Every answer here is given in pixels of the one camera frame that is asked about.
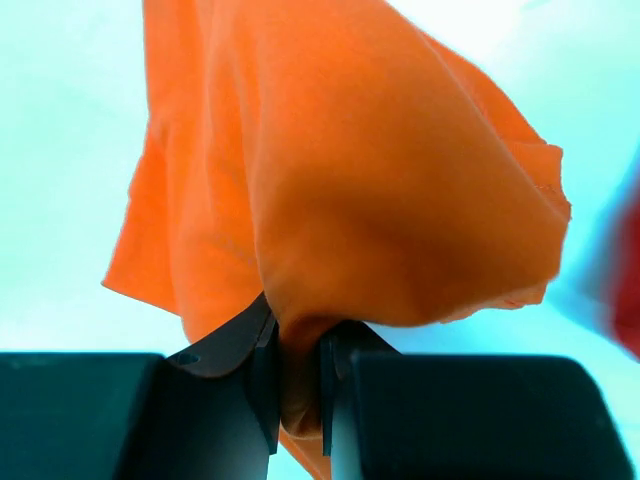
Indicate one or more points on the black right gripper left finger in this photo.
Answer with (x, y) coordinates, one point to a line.
(209, 411)

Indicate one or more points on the red folded t-shirt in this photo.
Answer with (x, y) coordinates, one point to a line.
(625, 293)

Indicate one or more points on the orange t-shirt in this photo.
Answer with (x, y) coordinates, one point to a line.
(334, 158)

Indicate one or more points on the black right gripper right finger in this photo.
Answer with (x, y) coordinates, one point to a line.
(389, 415)

